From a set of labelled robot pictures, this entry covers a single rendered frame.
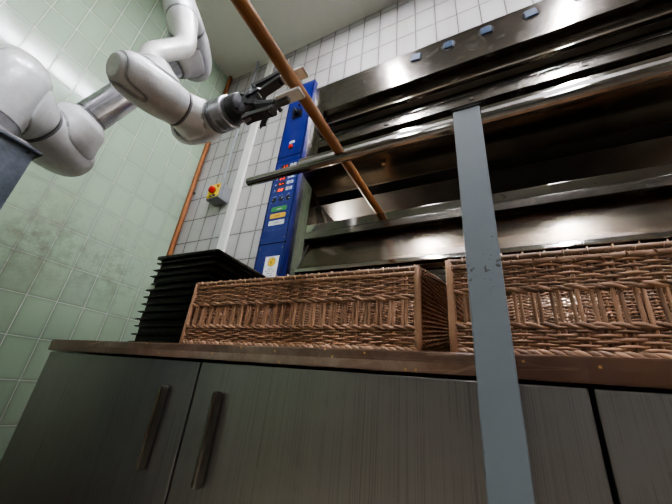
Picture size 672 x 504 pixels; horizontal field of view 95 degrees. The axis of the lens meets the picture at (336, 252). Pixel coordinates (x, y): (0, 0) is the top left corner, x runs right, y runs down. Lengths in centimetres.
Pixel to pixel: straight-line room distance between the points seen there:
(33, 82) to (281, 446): 108
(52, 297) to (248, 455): 130
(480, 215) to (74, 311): 163
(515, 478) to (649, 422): 15
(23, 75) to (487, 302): 118
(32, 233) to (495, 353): 165
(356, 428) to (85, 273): 149
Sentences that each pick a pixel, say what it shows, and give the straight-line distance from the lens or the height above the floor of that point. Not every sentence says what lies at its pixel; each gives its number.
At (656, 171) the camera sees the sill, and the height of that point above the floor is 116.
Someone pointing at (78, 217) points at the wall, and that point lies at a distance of 179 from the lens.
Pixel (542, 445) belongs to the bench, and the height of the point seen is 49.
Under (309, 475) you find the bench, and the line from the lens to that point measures 53.
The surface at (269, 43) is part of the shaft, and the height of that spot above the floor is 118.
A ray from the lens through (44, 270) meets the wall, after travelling 172.
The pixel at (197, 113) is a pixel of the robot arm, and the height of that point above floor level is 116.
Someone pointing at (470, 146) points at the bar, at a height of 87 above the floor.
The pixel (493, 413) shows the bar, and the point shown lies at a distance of 39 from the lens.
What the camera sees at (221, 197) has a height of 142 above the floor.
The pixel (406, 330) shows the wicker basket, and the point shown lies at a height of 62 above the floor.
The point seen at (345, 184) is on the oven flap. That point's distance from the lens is 142.
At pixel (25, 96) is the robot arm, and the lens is 119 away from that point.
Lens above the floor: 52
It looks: 24 degrees up
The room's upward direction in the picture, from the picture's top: 6 degrees clockwise
